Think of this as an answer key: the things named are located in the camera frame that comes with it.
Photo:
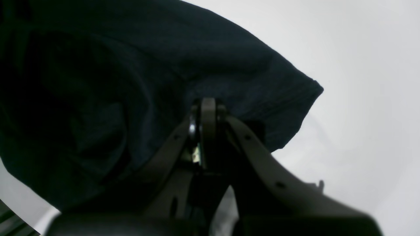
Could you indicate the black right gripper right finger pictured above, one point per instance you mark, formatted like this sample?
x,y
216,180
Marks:
x,y
270,200

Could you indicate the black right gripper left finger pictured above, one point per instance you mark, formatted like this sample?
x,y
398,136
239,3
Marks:
x,y
155,200

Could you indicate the black t-shirt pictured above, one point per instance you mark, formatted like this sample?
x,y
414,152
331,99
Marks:
x,y
90,89

